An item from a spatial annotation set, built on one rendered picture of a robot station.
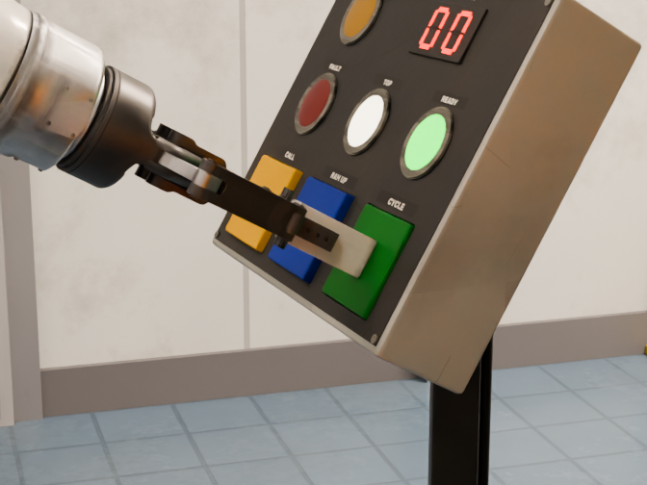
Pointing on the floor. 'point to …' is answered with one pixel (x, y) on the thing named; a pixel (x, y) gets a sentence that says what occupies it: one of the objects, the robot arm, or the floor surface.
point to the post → (454, 433)
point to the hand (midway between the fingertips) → (326, 239)
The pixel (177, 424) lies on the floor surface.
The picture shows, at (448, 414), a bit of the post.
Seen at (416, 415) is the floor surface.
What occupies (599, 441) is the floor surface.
